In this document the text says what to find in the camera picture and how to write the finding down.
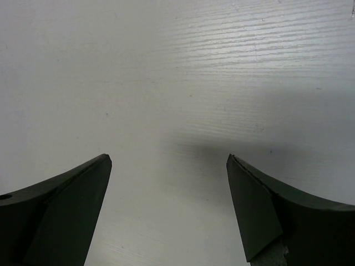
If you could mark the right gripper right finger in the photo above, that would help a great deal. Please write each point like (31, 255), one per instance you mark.
(282, 225)

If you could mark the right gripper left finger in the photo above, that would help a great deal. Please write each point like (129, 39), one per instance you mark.
(53, 221)

